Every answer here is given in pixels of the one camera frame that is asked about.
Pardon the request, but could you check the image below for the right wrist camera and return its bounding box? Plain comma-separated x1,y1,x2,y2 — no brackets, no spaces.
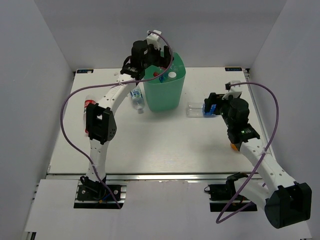
222,80,242,100

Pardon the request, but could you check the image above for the orange juice bottle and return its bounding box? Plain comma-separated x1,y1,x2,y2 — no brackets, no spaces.
230,143,240,152

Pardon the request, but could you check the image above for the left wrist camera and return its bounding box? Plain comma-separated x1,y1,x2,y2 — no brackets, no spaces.
146,30,162,50

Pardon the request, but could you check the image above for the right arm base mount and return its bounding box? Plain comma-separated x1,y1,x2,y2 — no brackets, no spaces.
204,172,250,213

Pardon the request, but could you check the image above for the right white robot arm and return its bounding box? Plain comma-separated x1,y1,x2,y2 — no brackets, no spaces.
203,92,312,229

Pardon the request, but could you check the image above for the bottle red label upright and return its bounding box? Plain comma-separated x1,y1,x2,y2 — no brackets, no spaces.
83,94,97,136

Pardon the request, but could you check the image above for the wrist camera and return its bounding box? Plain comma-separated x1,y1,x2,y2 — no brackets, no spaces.
146,30,162,50
222,80,242,100

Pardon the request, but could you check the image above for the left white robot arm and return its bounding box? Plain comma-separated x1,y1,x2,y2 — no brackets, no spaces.
81,40,173,200

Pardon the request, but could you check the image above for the bottle green blue label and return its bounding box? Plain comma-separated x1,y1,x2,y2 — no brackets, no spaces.
129,86,145,114

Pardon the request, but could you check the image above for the crushed bottle blue label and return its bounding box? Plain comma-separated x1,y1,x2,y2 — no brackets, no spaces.
157,63,180,83

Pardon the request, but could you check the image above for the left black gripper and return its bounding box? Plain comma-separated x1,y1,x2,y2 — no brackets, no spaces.
141,42,174,69

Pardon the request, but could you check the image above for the green plastic bin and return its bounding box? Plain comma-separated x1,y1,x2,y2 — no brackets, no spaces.
143,52,186,112

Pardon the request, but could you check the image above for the clear bottle blue label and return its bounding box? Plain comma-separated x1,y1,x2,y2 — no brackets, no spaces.
186,102,216,118

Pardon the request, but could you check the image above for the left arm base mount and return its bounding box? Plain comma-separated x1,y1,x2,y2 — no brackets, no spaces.
73,176,127,210

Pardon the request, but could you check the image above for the aluminium frame rail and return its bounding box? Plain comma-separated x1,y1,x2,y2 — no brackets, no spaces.
45,173,262,181

